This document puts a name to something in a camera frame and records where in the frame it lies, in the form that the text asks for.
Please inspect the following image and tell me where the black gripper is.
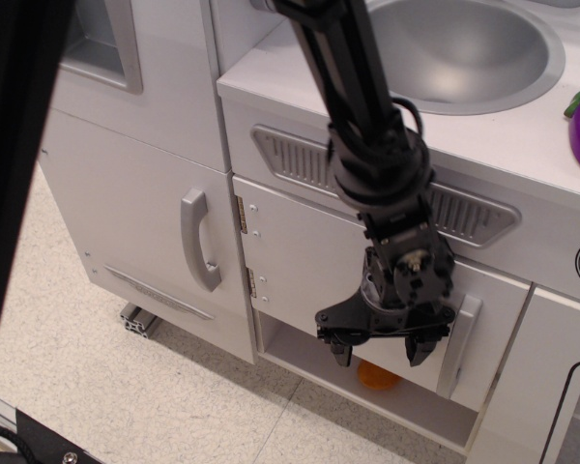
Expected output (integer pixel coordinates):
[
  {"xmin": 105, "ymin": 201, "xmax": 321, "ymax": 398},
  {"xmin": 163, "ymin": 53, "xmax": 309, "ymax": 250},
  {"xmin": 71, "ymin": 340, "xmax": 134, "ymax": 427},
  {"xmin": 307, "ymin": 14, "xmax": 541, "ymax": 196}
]
[{"xmin": 315, "ymin": 200, "xmax": 455, "ymax": 367}]

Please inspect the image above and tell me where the white cabinet door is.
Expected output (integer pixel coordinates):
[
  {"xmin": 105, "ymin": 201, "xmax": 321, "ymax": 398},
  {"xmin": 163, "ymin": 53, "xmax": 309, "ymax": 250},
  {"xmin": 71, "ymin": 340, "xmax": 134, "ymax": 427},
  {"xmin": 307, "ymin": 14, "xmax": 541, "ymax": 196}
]
[{"xmin": 233, "ymin": 177, "xmax": 530, "ymax": 410}]

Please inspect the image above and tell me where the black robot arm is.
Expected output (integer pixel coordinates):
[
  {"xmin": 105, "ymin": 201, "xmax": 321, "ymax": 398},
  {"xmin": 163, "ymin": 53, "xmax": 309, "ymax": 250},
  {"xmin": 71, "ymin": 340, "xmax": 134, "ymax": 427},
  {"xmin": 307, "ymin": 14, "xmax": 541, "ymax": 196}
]
[{"xmin": 263, "ymin": 1, "xmax": 455, "ymax": 366}]

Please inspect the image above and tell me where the white toy kitchen cabinet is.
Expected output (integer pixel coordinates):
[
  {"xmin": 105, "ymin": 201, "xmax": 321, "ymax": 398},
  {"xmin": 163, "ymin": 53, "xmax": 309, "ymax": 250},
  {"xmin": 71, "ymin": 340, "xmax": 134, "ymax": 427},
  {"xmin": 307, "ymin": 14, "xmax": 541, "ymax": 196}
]
[{"xmin": 217, "ymin": 1, "xmax": 580, "ymax": 463}]

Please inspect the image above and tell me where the orange toy bun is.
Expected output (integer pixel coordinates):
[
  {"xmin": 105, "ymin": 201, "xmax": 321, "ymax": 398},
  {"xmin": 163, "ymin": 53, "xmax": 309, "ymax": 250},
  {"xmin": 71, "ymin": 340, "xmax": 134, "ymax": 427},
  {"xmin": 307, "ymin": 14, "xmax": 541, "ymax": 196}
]
[{"xmin": 357, "ymin": 360, "xmax": 402, "ymax": 391}]

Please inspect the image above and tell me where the lower metal door hinge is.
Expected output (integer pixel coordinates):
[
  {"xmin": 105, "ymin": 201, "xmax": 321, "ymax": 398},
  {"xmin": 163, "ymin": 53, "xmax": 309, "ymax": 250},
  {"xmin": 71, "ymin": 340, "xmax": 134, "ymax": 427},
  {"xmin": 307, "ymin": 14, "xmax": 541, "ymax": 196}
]
[{"xmin": 246, "ymin": 268, "xmax": 257, "ymax": 299}]

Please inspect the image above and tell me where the metal door hinge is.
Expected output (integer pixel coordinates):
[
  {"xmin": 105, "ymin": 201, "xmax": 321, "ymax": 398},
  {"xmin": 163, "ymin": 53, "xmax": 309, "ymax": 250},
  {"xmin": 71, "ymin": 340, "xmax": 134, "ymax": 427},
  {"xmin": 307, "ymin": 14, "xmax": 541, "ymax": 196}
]
[
  {"xmin": 236, "ymin": 195, "xmax": 248, "ymax": 234},
  {"xmin": 246, "ymin": 268, "xmax": 257, "ymax": 299}
]

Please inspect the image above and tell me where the grey vent panel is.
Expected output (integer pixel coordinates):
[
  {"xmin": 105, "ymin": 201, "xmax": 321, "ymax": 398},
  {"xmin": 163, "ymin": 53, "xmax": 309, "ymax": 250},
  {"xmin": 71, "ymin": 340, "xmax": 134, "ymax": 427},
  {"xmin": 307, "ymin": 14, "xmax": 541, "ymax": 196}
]
[{"xmin": 250, "ymin": 125, "xmax": 521, "ymax": 248}]

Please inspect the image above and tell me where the white oven door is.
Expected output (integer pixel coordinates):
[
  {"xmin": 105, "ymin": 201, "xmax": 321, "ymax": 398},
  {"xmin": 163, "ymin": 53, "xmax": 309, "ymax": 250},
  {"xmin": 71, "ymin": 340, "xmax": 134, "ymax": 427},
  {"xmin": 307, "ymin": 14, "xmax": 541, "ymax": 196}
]
[{"xmin": 468, "ymin": 287, "xmax": 580, "ymax": 463}]

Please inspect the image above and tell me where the upper metal door hinge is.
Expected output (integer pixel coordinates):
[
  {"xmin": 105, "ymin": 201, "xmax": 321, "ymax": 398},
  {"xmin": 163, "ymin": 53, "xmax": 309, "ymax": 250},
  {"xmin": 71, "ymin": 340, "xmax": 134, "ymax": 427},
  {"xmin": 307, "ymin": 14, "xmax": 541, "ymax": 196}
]
[{"xmin": 236, "ymin": 195, "xmax": 248, "ymax": 234}]

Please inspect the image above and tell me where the silver sink bowl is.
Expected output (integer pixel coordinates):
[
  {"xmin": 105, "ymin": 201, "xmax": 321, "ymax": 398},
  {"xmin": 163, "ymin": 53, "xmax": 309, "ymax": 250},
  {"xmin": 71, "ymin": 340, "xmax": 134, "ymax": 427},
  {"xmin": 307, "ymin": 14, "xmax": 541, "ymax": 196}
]
[{"xmin": 367, "ymin": 0, "xmax": 566, "ymax": 116}]

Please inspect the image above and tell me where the white toy fridge unit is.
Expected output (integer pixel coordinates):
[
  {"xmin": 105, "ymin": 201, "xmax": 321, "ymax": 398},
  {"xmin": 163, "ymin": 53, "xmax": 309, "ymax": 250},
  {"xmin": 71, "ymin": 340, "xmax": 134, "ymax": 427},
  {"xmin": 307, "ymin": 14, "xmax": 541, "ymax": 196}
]
[{"xmin": 40, "ymin": 1, "xmax": 256, "ymax": 362}]

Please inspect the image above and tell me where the grey cabinet door handle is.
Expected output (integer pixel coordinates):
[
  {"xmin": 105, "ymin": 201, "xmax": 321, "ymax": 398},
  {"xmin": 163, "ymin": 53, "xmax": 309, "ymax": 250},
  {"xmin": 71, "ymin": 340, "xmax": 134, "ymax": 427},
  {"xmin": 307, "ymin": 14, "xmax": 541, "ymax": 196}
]
[{"xmin": 436, "ymin": 295, "xmax": 482, "ymax": 399}]

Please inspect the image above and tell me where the grey fridge door handle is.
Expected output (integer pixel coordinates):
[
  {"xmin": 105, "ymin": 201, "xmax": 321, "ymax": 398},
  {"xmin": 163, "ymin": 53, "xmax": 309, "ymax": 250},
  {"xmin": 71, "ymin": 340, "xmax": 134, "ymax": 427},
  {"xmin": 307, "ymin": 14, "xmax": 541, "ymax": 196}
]
[{"xmin": 180, "ymin": 188, "xmax": 221, "ymax": 293}]

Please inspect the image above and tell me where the aluminium extrusion rail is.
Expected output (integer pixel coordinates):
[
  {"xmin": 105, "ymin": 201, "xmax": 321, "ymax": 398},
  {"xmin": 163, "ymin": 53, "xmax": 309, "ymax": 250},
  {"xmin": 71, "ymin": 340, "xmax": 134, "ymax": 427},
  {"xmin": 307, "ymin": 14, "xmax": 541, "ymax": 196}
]
[{"xmin": 120, "ymin": 304, "xmax": 162, "ymax": 339}]

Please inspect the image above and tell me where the black mounting bracket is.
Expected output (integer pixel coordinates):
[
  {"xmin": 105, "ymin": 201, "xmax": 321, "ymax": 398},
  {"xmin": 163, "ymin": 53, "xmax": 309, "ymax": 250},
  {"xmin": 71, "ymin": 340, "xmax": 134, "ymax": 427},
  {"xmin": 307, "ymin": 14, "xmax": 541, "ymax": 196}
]
[{"xmin": 15, "ymin": 409, "xmax": 101, "ymax": 464}]

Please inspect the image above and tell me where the black cable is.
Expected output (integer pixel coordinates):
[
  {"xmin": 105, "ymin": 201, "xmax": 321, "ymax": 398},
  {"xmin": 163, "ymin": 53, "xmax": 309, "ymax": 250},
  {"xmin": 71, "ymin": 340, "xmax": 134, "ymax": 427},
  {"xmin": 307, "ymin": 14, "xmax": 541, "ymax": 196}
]
[{"xmin": 0, "ymin": 422, "xmax": 35, "ymax": 464}]

